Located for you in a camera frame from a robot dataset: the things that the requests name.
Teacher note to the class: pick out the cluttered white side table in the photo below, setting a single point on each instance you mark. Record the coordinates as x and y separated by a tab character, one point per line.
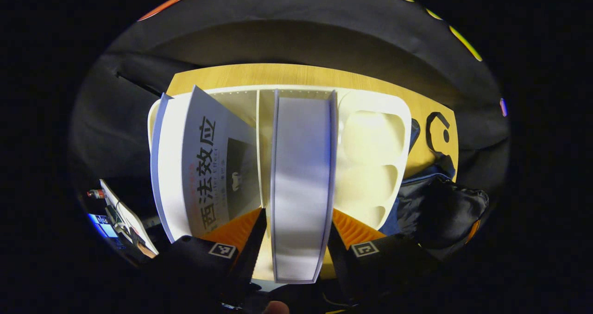
132	221

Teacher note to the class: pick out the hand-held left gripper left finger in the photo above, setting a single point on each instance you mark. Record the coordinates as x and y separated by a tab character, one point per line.
252	249

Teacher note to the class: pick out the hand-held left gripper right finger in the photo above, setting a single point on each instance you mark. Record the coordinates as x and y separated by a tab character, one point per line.
337	254

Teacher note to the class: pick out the thin white cover book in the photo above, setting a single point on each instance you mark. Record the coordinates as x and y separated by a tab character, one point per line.
301	179

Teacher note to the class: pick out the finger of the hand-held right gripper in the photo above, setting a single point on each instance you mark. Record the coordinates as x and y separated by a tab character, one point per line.
472	231

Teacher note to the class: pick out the white bookshelf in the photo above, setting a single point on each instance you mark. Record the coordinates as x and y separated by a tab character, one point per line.
370	142

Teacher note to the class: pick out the thick grey cover book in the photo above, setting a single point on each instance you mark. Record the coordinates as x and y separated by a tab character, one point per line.
204	166

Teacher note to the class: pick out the blue schoolbag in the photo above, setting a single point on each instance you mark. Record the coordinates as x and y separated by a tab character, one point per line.
444	207

